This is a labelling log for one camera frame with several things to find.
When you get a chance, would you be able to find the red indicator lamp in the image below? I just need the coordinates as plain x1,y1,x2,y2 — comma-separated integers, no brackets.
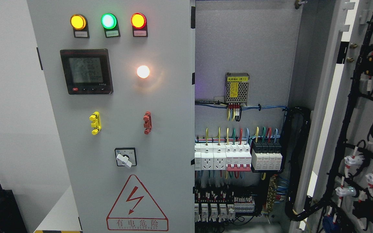
131,12,147,29

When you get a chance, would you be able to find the brass ground terminal bar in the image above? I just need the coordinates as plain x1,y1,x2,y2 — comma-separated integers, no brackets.
265,174,278,213

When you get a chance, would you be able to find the green indicator lamp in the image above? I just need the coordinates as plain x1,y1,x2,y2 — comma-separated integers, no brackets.
101,13,117,29

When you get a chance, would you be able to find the black digital power meter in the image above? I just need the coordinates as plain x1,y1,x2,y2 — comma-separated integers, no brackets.
60,49,113,95

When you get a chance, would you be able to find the black white surge protector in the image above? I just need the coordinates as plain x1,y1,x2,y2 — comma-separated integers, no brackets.
251,141,284,173

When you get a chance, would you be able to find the lower relay terminal row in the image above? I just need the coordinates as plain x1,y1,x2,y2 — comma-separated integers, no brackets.
194,189,255,223

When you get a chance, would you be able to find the metal mesh power supply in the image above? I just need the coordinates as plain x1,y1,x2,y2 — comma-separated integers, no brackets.
224,72,250,105

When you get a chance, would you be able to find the red triangle warning sticker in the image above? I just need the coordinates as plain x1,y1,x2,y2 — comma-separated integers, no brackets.
106,174,169,231

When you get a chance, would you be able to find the yellow indicator lamp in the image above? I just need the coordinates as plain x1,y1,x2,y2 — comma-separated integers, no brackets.
70,14,87,30

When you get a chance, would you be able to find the yellow terminal clip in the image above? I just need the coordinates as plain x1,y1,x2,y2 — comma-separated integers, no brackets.
89,112,102,135

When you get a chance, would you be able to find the red terminal clip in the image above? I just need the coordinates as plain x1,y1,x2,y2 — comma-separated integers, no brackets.
143,111,153,135

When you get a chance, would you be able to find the white socket breaker row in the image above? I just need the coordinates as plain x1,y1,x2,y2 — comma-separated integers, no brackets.
195,142,252,172

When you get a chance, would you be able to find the white rotary selector switch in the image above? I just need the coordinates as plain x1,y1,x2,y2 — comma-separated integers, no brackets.
115,148,137,169

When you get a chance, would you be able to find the white glowing indicator lamp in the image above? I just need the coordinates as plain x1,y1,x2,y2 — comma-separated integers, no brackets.
136,65,151,79

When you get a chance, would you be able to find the grey cabinet door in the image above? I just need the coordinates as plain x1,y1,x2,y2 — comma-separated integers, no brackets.
27,0,195,233
302,0,373,233

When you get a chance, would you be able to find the black box at left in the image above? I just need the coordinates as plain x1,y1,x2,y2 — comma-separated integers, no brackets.
0,184,27,233

